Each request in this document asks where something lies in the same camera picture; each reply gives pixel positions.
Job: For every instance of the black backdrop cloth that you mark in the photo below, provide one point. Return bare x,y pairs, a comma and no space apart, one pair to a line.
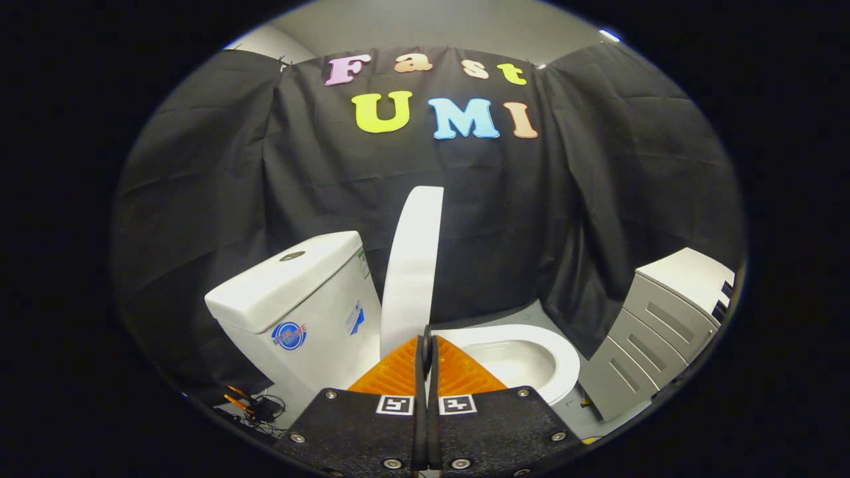
505,219

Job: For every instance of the grey drawer cabinet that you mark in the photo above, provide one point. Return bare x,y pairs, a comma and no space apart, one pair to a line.
657,318

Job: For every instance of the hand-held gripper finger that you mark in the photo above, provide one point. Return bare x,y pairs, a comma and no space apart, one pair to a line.
420,398
433,425

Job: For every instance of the white toilet lid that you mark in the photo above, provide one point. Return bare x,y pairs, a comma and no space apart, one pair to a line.
412,265

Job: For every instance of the white ceramic toilet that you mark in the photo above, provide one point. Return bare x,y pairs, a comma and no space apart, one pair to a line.
299,299

